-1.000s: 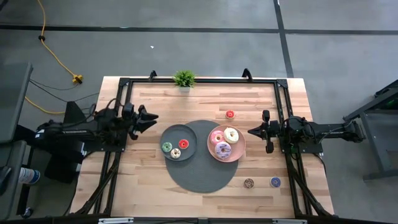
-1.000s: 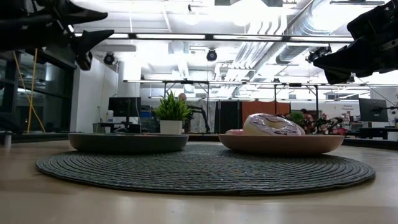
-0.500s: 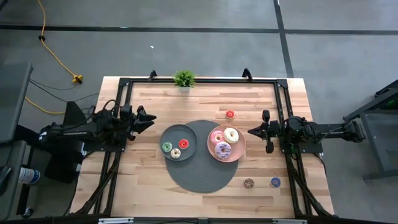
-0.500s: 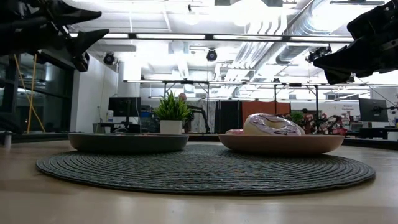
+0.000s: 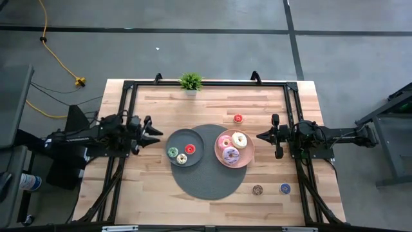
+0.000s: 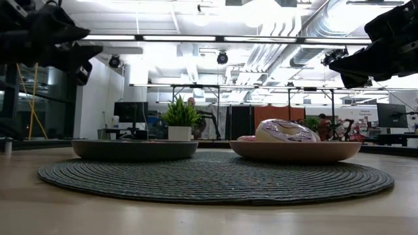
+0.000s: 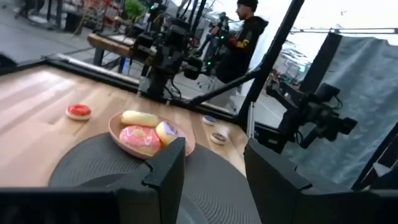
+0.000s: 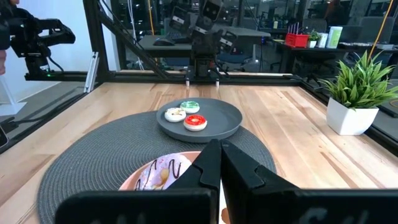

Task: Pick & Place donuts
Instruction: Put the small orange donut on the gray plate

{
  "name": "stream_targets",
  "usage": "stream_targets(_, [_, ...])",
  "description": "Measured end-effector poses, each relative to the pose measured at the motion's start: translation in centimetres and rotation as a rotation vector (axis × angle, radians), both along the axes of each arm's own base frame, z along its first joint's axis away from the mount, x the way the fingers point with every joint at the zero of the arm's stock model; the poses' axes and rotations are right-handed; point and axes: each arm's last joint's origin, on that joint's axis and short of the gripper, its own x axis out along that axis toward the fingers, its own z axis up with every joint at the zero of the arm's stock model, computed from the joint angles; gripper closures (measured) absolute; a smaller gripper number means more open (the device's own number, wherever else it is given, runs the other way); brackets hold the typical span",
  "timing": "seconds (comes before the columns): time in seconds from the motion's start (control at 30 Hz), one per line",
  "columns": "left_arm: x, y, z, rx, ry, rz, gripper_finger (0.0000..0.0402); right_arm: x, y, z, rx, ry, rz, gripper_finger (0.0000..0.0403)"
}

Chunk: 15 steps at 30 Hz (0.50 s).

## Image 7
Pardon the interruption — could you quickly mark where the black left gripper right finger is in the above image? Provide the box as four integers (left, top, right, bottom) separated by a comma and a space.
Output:
244, 138, 315, 224

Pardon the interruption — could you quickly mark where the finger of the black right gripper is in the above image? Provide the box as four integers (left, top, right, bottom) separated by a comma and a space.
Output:
157, 55, 171, 75
170, 58, 183, 77

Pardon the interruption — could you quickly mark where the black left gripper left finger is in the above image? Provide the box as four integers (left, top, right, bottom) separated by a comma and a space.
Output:
118, 137, 187, 224

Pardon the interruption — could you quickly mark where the large pink glazed donut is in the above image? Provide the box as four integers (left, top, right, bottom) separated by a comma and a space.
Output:
119, 124, 162, 156

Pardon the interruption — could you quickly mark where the large white glazed donut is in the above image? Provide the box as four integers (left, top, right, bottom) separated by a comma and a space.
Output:
120, 110, 160, 128

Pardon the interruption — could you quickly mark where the large purple glazed donut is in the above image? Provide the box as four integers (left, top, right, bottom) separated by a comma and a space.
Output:
155, 120, 184, 146

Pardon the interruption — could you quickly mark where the small brown glazed donut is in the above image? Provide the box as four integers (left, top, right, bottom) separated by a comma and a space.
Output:
210, 132, 228, 146

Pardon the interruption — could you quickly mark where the small red glazed donut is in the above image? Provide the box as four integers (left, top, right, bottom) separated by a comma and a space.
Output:
65, 104, 93, 121

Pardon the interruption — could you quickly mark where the dark grey round plate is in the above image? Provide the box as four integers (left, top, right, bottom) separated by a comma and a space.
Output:
76, 169, 152, 190

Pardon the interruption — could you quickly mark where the person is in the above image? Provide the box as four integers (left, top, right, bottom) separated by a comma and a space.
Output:
203, 0, 270, 85

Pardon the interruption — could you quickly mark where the small blue glazed donut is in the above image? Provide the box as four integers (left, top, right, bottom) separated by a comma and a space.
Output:
201, 114, 218, 126

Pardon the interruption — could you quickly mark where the round dark woven placemat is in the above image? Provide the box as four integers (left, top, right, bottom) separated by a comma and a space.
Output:
48, 133, 262, 224

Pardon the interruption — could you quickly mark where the wooden workbench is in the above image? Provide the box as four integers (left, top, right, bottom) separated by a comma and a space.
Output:
86, 32, 156, 68

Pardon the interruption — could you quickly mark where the green leafy office plant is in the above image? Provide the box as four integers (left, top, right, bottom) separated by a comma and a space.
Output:
124, 0, 147, 20

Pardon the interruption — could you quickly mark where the pink round plate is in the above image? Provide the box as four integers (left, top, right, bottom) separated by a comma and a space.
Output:
108, 111, 197, 161

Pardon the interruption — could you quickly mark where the grey fabric backdrop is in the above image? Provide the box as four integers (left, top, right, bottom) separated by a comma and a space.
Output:
281, 32, 398, 190

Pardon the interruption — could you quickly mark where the black articulated camera rig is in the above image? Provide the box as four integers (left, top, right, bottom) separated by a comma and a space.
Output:
266, 81, 358, 154

